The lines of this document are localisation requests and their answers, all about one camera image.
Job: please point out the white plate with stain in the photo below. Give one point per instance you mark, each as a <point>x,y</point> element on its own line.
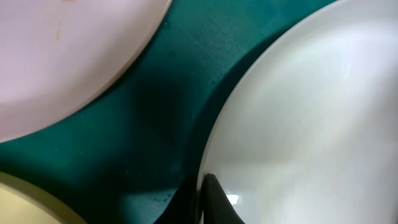
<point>57,56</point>

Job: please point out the teal plastic tray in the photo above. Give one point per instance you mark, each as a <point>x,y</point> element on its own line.
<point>121,158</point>

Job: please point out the yellow plate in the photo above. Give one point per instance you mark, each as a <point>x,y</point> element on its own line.
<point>25,203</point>

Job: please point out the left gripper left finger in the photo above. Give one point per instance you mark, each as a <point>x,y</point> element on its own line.
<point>181,208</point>

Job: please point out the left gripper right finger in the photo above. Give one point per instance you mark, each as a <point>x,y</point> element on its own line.
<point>217,209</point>

